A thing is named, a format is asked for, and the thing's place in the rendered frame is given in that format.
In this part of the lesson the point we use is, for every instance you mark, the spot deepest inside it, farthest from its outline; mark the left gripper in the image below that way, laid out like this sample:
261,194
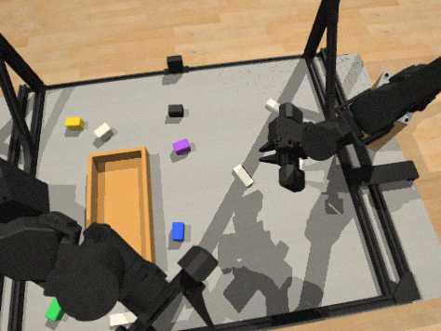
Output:
291,176

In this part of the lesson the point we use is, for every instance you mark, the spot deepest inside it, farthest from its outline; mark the yellow block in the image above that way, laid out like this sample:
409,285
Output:
75,123

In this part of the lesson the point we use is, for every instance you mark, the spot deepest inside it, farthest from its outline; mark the blue block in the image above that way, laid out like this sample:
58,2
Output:
178,231

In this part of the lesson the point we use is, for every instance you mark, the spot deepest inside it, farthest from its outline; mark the green block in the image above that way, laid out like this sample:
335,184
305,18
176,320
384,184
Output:
54,311

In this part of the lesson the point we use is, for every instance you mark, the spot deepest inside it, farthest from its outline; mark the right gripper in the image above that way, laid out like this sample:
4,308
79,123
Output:
144,289

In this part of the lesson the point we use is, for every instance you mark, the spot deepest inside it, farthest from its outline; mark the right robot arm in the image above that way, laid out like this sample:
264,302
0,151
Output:
88,277

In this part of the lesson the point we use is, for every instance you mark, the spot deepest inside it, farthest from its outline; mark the purple block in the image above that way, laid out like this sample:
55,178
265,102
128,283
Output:
181,146

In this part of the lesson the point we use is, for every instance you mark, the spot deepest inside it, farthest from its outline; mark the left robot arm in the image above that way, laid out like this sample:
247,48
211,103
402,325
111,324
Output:
375,112

